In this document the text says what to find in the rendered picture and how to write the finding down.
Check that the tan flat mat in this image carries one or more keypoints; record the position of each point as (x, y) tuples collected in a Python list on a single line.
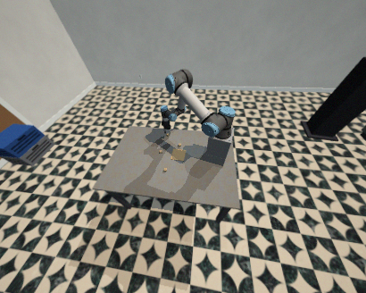
[(178, 154)]

